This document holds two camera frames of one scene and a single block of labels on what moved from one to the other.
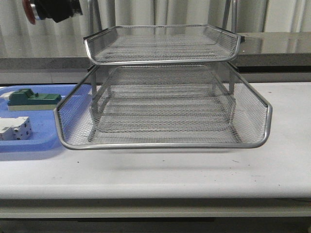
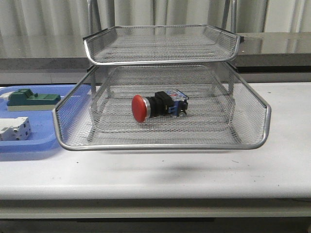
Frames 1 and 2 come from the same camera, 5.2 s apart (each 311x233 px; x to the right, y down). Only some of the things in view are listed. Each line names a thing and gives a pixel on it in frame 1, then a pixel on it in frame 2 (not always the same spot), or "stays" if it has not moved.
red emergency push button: [29, 11] -> [174, 102]
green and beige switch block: [25, 100] stays
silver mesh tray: [168, 106] stays
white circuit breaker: [14, 128] stays
